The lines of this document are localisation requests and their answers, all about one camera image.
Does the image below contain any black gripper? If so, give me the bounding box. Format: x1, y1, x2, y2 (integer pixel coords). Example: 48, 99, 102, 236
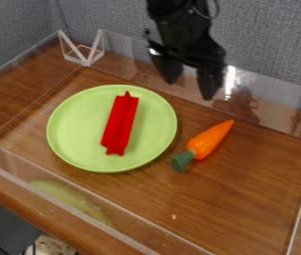
144, 9, 226, 101

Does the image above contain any orange toy carrot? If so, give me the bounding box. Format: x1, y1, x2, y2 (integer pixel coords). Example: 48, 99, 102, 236
171, 120, 234, 172

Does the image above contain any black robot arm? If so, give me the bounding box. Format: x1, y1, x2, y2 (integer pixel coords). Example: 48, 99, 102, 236
144, 0, 226, 101

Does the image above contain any red plastic block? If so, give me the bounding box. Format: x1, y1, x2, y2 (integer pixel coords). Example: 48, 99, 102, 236
100, 92, 139, 156

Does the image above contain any light green plate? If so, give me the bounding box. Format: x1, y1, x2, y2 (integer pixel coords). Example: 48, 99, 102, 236
47, 85, 176, 173

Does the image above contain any clear acrylic triangle bracket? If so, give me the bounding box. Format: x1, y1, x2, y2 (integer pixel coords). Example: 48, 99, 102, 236
57, 30, 106, 67

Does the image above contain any clear acrylic enclosure wall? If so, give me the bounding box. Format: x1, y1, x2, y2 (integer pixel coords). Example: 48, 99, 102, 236
0, 32, 301, 255

